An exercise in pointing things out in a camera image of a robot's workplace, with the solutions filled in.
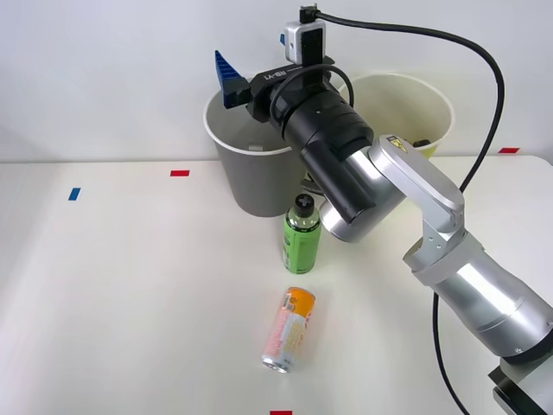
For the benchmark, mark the pale grey wrist camera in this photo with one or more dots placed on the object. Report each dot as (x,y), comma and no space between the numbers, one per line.
(302,41)

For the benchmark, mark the silver and black right arm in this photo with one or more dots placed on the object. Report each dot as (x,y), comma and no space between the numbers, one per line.
(389,173)

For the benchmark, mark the orange and pink drink can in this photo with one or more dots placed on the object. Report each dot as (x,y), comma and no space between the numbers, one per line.
(290,328)

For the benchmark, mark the grey plastic waste bin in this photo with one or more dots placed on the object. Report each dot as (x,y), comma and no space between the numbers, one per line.
(259,186)

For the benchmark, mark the green label plastic bottle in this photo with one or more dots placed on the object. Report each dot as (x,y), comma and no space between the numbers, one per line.
(301,248)

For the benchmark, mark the yellow-green plastic waste bin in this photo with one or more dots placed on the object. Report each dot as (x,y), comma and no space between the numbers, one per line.
(432,108)

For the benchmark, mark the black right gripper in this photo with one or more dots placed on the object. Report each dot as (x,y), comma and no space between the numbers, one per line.
(270,84)

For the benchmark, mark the yellow and black bottle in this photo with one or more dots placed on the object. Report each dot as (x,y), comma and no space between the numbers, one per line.
(421,143)

